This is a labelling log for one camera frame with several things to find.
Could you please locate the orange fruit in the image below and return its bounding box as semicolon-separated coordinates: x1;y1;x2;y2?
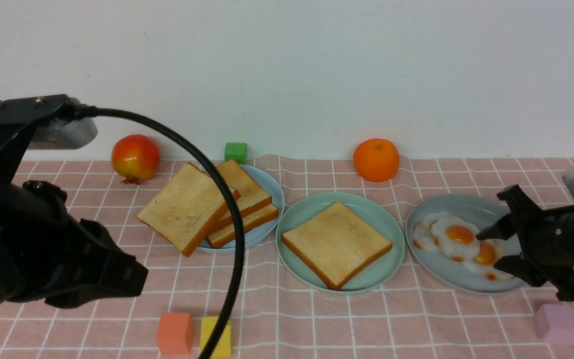
353;138;400;182

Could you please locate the fried egg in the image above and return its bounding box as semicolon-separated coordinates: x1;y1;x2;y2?
429;215;480;263
413;211;451;253
462;239;515;282

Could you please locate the green cube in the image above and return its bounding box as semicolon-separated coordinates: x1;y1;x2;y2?
224;142;248;165

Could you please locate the red yellow pomegranate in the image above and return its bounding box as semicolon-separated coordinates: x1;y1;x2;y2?
111;134;161;185

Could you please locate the black left camera cable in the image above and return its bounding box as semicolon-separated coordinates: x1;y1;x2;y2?
70;104;246;359

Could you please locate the teal green centre plate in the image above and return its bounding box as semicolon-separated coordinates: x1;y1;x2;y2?
276;192;406;295

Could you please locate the toast slice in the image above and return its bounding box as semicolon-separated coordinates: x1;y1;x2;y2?
216;161;273;218
137;163;229;257
281;201;393;291
206;204;280;248

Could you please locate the grey blue egg plate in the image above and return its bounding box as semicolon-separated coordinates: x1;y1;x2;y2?
406;194;525;295

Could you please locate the light blue bread plate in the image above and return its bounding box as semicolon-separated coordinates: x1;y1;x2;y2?
198;165;285;253

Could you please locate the yellow cube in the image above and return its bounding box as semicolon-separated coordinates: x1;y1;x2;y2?
200;316;233;359

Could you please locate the pink cube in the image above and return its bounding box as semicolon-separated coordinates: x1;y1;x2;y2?
535;304;574;345

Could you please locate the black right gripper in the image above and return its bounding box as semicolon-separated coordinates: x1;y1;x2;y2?
475;185;574;302

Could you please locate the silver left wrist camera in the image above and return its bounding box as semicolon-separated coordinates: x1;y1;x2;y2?
28;98;98;150

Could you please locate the orange cube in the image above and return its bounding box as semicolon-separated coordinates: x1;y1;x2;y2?
156;312;194;356

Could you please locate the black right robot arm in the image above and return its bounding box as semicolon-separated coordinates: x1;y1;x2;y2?
476;185;574;302

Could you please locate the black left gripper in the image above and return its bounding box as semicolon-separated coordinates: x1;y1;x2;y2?
0;181;148;309

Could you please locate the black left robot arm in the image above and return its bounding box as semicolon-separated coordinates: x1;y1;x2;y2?
0;125;148;309

